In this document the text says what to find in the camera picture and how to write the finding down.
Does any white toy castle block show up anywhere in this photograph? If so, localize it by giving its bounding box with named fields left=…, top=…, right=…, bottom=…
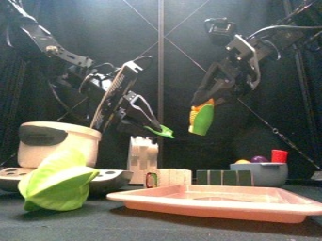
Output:
left=125, top=135, right=160, bottom=185

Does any white toy pot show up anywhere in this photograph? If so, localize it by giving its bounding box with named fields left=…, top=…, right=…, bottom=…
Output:
left=16, top=120, right=103, bottom=169

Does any vertical metal frame post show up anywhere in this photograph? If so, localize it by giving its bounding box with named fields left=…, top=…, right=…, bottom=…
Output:
left=157, top=0, right=164, bottom=169

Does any grey toy stove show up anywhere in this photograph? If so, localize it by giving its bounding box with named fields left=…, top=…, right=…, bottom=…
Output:
left=0, top=166, right=135, bottom=194

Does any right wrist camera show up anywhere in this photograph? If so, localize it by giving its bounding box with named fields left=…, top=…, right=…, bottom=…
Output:
left=204, top=17, right=238, bottom=45

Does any purple toy eggplant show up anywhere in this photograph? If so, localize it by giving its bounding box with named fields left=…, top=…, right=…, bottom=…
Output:
left=250, top=155, right=270, bottom=164

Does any white wooden block row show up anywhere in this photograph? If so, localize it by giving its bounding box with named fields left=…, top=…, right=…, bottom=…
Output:
left=143, top=168, right=194, bottom=188

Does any pink plastic tray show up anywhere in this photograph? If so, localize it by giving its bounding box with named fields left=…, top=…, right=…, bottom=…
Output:
left=105, top=184, right=322, bottom=224

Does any green wooden block row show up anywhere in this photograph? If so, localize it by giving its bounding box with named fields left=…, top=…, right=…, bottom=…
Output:
left=195, top=169, right=254, bottom=186

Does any red toy cup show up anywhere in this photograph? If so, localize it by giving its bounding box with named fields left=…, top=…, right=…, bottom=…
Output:
left=270, top=149, right=290, bottom=164

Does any toy corn with green husk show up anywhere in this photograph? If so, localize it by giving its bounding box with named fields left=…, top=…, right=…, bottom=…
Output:
left=187, top=97, right=216, bottom=137

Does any small green husk piece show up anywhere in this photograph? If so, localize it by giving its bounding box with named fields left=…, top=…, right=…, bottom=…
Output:
left=143, top=124, right=176, bottom=139

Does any grey toy bowl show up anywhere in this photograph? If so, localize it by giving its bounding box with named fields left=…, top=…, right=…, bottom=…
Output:
left=228, top=162, right=290, bottom=188

